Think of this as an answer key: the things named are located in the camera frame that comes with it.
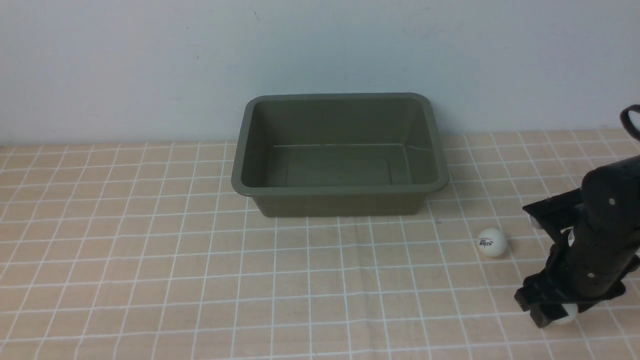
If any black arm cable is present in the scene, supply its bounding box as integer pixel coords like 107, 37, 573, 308
619, 104, 640, 138

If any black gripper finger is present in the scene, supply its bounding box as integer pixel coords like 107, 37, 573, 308
514, 290, 538, 312

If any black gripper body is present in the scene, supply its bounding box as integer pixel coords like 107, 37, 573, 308
520, 244, 627, 312

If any peach grid tablecloth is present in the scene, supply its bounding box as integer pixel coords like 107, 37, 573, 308
0, 129, 639, 360

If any white ping-pong ball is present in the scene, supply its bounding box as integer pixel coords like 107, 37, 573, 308
475, 228, 509, 258
551, 303, 579, 325

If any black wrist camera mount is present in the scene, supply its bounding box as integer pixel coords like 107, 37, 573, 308
522, 188, 583, 243

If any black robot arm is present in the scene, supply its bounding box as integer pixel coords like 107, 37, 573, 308
514, 156, 640, 329

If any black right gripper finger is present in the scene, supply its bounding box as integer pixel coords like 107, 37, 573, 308
530, 304, 566, 329

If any olive green plastic bin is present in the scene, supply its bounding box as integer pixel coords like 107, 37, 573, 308
231, 92, 450, 218

